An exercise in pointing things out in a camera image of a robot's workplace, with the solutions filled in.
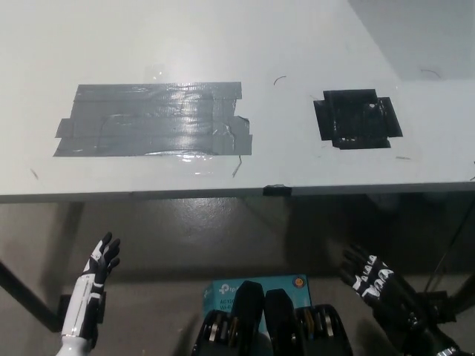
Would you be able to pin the black tape patch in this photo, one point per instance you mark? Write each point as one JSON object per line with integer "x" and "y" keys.
{"x": 356, "y": 118}

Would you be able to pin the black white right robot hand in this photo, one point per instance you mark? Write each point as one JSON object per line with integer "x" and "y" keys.
{"x": 386, "y": 293}

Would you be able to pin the teal router box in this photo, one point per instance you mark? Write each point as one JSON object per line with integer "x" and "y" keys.
{"x": 222, "y": 296}

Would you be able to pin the grey duct tape patch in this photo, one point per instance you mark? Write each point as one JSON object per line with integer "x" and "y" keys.
{"x": 148, "y": 122}

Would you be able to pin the black robot torso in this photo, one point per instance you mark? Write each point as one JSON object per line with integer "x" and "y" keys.
{"x": 274, "y": 326}

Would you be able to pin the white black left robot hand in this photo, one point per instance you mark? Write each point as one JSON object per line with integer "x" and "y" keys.
{"x": 83, "y": 296}

